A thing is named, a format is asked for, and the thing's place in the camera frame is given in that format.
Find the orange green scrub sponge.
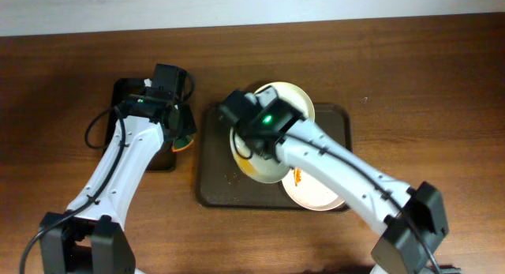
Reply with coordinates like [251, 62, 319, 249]
[171, 135, 194, 153]

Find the white plate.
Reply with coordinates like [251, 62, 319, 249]
[229, 129, 290, 184]
[281, 168, 345, 212]
[254, 81, 316, 122]

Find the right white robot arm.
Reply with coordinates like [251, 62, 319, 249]
[218, 82, 449, 273]

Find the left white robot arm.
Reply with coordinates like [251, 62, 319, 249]
[19, 64, 196, 273]

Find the small dark water tray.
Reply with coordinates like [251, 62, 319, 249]
[104, 78, 177, 172]

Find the large brown serving tray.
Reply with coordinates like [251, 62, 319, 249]
[195, 103, 353, 211]

